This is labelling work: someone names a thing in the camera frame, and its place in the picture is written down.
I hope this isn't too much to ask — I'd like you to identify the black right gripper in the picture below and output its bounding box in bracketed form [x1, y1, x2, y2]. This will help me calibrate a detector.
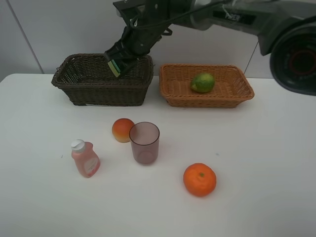
[104, 22, 166, 77]

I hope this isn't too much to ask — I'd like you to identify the dark green pump bottle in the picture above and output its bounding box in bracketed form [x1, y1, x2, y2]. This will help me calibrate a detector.
[108, 59, 124, 78]

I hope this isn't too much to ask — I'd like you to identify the red-orange round bun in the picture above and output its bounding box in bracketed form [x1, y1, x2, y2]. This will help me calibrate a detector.
[112, 118, 134, 143]

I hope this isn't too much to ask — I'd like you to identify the translucent pink plastic cup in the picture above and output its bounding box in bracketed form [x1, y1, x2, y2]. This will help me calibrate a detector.
[129, 122, 160, 165]

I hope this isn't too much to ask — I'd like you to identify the green lime fruit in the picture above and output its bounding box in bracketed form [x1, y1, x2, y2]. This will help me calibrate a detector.
[190, 73, 215, 93]

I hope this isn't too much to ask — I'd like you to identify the pink bottle white cap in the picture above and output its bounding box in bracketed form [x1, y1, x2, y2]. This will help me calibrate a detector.
[71, 139, 100, 178]

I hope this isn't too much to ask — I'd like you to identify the orange mandarin fruit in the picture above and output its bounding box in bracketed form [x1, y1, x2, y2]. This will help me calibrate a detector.
[183, 163, 217, 197]

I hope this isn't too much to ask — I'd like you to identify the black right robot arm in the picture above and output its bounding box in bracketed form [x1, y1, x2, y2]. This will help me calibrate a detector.
[104, 0, 316, 96]

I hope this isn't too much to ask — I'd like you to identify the dark brown wicker basket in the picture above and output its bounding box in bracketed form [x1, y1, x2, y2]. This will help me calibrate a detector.
[51, 53, 154, 106]

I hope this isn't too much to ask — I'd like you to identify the light orange wicker basket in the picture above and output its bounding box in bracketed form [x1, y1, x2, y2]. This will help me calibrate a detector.
[159, 64, 255, 108]

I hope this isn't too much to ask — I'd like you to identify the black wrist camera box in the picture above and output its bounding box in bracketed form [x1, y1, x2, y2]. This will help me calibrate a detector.
[113, 0, 146, 18]

